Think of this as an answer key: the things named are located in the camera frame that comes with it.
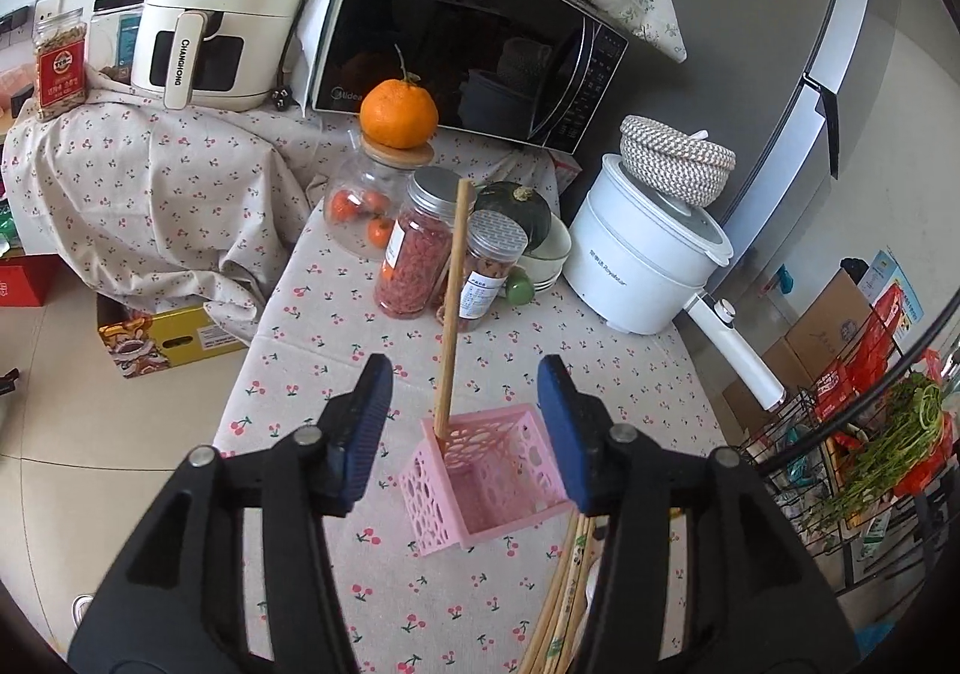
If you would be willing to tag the yellow printed carton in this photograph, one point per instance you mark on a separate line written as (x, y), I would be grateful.
(172, 340)

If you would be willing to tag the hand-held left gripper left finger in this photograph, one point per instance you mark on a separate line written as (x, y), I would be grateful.
(367, 434)

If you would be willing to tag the white electric cooking pot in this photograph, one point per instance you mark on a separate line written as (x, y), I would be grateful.
(637, 254)

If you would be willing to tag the black power plug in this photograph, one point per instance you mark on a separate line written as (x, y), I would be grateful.
(283, 98)

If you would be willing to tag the orange tangerine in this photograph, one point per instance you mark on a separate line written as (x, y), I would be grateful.
(397, 115)

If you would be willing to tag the labelled dried fruit jar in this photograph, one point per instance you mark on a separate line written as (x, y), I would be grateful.
(480, 291)

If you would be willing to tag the red snack packet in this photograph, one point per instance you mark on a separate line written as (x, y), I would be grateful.
(877, 344)

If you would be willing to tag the black microwave oven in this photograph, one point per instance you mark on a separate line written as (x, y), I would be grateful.
(450, 29)

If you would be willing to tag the blue plastic object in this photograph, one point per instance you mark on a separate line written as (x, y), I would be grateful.
(874, 640)

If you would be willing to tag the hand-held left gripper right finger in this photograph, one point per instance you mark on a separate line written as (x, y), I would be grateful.
(562, 434)

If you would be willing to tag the grey refrigerator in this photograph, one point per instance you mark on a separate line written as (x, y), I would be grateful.
(750, 44)

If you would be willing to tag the red box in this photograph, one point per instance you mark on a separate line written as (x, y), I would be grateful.
(26, 280)

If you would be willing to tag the light wooden chopstick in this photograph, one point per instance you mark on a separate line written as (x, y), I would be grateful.
(564, 606)
(454, 314)
(577, 599)
(551, 591)

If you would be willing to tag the nut jar with red label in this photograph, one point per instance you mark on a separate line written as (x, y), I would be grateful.
(60, 74)

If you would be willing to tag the plastic container with black lid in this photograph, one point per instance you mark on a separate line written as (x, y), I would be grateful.
(112, 36)

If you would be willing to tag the blue printed box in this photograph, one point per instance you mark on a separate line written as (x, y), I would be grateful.
(892, 284)

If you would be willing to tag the cherry print tablecloth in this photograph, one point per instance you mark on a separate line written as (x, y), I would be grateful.
(315, 314)

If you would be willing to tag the pink perforated utensil basket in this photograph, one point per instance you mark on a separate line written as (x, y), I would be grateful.
(495, 486)

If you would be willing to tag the dark green pumpkin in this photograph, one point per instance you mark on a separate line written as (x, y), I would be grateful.
(510, 205)

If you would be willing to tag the cardboard box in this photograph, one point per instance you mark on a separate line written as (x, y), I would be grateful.
(825, 329)

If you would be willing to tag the green leafy vegetable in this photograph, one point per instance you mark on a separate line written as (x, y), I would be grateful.
(892, 449)

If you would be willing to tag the white ceramic bowl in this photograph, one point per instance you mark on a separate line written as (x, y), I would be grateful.
(551, 243)
(544, 275)

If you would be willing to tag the goji berry jar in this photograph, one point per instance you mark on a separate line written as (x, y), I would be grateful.
(405, 261)

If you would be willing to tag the glass jar with bamboo lid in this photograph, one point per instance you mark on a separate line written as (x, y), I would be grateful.
(352, 179)

